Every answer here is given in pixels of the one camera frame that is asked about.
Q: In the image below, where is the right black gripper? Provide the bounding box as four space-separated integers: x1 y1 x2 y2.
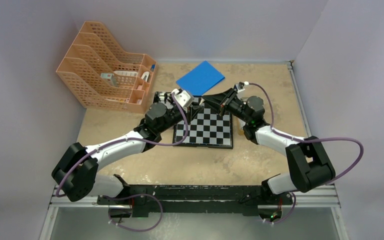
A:
201 88 251 124

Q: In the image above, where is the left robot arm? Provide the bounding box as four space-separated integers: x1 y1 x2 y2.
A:
51 103 202 202

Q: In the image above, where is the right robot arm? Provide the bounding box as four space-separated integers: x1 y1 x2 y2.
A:
201 88 336 204

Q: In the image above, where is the silver tin with black pieces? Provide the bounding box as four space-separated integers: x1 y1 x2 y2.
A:
152 91 176 109

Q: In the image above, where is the black and white chessboard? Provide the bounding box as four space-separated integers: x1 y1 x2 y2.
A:
179 101 234 149

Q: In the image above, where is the orange mesh file organizer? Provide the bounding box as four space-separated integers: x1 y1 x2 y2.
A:
56 21 158 114

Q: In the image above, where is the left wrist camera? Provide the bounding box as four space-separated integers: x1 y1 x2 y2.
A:
171 88 194 108

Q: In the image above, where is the black mounting rail base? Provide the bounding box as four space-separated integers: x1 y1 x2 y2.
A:
97 184 293 218

